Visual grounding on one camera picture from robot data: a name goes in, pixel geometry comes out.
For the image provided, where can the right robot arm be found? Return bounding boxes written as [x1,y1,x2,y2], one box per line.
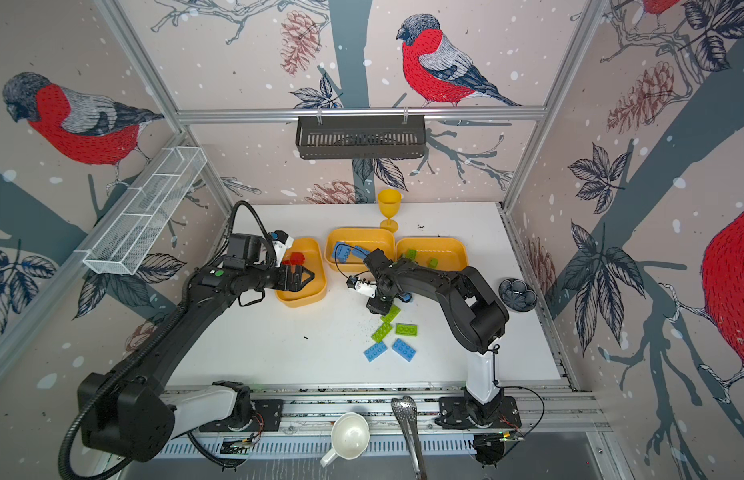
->
[346,249,520,428]

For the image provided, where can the yellow bin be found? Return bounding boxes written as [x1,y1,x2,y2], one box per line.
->
[396,237,469,271]
[324,227,395,274]
[276,237,327,308]

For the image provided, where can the green lego brick upper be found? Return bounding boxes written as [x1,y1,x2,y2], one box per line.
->
[381,305,401,324]

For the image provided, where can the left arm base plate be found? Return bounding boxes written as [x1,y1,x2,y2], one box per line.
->
[224,399,284,433]

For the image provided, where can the blue lego brick upturned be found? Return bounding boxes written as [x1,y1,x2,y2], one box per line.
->
[331,242,352,263]

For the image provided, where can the blue lego brick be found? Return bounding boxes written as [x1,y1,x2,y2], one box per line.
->
[351,246,369,260]
[392,339,416,362]
[363,342,388,362]

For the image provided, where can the yellow plastic goblet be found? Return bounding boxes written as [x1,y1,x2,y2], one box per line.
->
[377,188,402,233]

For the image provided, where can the green lego brick right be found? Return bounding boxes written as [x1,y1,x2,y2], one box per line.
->
[395,323,418,337]

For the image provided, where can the black hanging basket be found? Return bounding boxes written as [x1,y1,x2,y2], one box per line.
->
[295,115,427,160]

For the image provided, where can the white wire mesh basket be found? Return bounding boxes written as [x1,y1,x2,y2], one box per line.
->
[83,146,207,275]

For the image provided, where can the dark grey small bowl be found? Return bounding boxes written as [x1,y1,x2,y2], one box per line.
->
[498,278,538,313]

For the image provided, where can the green long lego brick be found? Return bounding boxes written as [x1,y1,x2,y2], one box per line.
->
[371,322,393,343]

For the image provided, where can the metal tongs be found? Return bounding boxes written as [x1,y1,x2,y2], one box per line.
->
[391,396,427,480]

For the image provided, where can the red lego brick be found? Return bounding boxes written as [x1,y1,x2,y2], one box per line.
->
[282,251,305,266]

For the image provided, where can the left yellow bin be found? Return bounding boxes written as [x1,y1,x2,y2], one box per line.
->
[276,237,327,308]

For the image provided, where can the middle yellow bin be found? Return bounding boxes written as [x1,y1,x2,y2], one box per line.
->
[324,227,395,274]

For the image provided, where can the right yellow bin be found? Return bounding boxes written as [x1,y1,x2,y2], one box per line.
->
[396,237,469,271]

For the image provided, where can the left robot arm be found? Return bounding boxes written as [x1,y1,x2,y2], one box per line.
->
[57,222,316,479]

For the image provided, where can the white measuring cup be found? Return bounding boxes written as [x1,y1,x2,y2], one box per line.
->
[320,412,371,467]

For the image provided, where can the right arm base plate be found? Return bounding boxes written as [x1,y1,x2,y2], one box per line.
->
[434,392,522,430]

